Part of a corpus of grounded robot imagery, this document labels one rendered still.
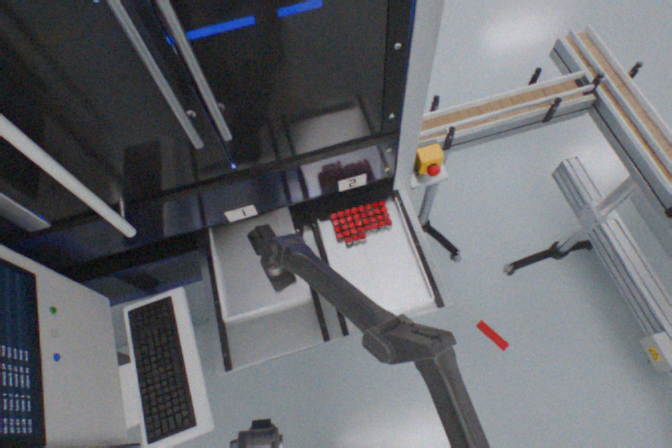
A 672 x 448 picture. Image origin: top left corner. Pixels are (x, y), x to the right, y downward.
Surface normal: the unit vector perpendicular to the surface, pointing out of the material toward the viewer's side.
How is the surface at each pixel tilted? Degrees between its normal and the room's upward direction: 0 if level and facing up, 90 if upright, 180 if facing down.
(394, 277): 0
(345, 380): 0
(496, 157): 0
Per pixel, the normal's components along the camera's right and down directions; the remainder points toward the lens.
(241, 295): -0.07, -0.43
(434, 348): 0.59, -0.36
